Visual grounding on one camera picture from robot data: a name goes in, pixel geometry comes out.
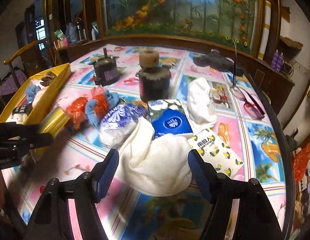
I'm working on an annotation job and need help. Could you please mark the lemon print tissue pack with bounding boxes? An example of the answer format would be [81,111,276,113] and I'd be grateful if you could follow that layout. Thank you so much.
[188,128,244,179]

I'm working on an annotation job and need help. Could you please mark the white towel cloth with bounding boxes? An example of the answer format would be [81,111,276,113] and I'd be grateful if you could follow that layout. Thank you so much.
[115,77,217,197]

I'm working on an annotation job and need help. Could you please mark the blue white patterned bag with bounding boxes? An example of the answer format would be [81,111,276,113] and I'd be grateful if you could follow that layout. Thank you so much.
[99,103,146,148]

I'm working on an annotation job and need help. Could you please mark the orange blue scrubber bundle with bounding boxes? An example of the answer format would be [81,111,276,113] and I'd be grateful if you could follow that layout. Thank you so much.
[65,86,119,131]

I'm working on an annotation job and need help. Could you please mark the blue tissue pack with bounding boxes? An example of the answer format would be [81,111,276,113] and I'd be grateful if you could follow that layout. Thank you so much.
[147,99,193,138]

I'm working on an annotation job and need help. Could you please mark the striped sponge pack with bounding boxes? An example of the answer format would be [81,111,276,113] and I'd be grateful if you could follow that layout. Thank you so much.
[32,106,71,156]

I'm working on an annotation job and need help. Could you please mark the black label sponge pack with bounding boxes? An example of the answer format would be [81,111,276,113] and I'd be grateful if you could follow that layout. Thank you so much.
[6,103,33,125]

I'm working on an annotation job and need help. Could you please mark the pink rose tissue pack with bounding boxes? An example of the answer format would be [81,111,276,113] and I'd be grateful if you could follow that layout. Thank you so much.
[32,87,48,108]

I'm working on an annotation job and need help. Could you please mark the colourful fruit print tablecloth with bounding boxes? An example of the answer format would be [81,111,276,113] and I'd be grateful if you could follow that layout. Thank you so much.
[3,48,286,239]

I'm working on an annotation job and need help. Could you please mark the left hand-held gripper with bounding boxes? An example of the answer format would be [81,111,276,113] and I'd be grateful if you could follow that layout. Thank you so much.
[0,122,53,170]

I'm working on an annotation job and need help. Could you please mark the black motor with shaft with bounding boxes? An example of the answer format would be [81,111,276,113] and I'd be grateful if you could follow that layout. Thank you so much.
[93,48,120,86]

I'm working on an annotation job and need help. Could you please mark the black motor with beige gear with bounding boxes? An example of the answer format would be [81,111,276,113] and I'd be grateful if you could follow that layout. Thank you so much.
[137,48,171,102]

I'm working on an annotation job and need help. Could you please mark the brown pine cone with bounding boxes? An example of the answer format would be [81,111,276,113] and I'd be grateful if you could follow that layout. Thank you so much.
[40,71,57,87]

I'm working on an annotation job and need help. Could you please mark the blue fabric piece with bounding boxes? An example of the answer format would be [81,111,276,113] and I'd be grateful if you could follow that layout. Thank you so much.
[25,85,41,103]

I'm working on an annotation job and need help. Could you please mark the yellow cardboard tray box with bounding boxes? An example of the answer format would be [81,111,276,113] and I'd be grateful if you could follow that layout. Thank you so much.
[0,63,72,125]

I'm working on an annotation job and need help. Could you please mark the purple cloth side table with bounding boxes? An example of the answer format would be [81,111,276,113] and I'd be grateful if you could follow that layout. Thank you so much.
[0,69,27,96]

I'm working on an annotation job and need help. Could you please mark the wooden chair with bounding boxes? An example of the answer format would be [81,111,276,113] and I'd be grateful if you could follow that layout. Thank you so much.
[3,38,49,88]

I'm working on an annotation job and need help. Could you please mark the purple bottles on shelf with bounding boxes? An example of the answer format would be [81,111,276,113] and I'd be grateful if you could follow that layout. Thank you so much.
[271,50,284,72]

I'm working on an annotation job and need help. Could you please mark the blue kettle on counter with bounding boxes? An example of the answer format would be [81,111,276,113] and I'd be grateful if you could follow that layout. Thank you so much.
[66,23,79,45]

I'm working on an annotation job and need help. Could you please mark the flower mural glass panel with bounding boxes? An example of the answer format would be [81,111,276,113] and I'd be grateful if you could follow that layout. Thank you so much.
[102,0,260,54]

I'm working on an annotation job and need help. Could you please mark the purple frame eyeglasses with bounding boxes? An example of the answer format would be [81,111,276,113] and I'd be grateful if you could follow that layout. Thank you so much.
[230,38,265,120]

